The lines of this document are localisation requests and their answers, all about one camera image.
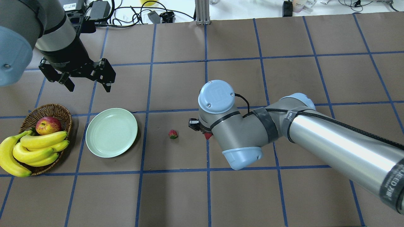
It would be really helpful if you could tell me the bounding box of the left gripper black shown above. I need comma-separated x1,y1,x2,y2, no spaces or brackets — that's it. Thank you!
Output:
39,41,116,92

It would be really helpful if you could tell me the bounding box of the brown wicker basket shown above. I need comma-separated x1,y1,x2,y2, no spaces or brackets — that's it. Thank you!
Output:
12,103,72,176

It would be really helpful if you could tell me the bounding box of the red strawberry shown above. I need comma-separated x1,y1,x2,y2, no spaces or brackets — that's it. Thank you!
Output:
204,132,213,140
168,130,178,139

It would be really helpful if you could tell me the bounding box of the aluminium frame post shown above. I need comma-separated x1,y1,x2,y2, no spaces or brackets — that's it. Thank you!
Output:
195,0,211,25

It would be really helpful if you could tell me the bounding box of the black power brick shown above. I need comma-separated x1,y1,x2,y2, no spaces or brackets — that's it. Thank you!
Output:
87,0,112,22

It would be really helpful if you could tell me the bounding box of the yellow banana bunch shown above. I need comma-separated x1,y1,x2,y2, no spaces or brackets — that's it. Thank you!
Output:
0,130,70,177

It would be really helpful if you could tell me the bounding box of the black power adapter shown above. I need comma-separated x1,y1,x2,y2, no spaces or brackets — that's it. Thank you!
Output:
282,0,293,17

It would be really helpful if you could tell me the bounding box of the light green plate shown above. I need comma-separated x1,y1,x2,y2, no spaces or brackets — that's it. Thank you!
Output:
85,108,138,158

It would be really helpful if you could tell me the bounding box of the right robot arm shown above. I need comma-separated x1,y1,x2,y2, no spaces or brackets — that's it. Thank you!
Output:
188,79,404,214

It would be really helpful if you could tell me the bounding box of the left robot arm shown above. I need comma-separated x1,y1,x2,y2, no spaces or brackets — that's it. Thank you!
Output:
0,0,116,92

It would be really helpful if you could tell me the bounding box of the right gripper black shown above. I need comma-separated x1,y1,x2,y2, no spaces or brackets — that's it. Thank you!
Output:
188,118,211,133

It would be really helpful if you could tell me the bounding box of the red yellow apple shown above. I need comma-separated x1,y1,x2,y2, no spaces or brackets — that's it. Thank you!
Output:
35,116,62,135

